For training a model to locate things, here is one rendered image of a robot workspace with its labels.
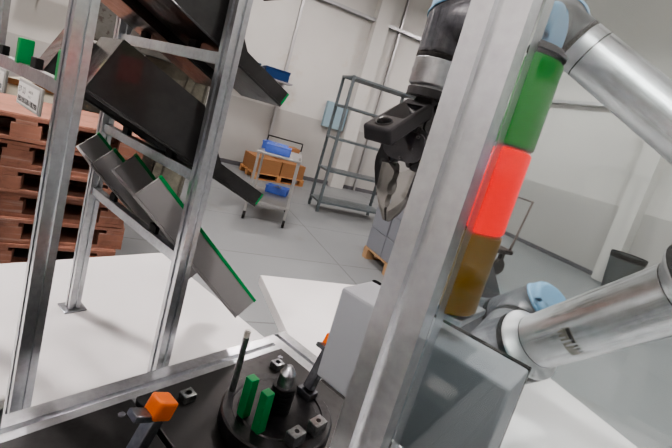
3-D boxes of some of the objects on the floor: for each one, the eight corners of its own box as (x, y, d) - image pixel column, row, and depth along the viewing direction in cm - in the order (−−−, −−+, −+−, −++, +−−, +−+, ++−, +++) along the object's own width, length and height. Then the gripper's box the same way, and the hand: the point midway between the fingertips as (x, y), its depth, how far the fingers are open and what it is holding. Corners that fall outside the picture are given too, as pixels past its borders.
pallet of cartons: (292, 178, 859) (300, 148, 848) (305, 189, 780) (314, 156, 769) (237, 167, 811) (245, 134, 800) (244, 177, 732) (253, 141, 721)
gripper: (469, 103, 66) (428, 229, 69) (420, 94, 71) (384, 211, 75) (447, 90, 59) (402, 231, 62) (394, 81, 64) (356, 210, 68)
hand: (385, 213), depth 66 cm, fingers closed
